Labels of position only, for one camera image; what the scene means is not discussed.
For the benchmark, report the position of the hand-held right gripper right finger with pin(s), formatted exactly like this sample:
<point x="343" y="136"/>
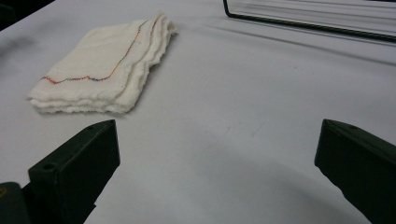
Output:
<point x="361" y="165"/>

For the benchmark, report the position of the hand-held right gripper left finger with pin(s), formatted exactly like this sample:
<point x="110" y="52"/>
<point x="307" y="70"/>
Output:
<point x="74" y="174"/>

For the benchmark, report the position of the white cloth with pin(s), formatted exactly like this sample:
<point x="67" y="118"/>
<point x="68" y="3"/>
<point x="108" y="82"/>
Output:
<point x="99" y="71"/>

